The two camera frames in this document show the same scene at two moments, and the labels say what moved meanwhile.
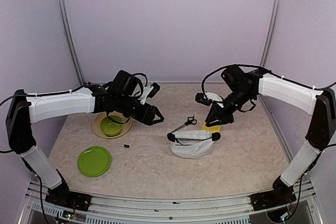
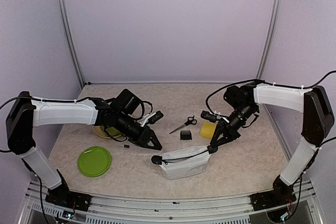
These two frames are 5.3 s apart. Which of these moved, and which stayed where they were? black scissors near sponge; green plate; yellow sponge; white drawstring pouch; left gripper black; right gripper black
Moved: white drawstring pouch; right gripper black; left gripper black
Stayed: black scissors near sponge; green plate; yellow sponge
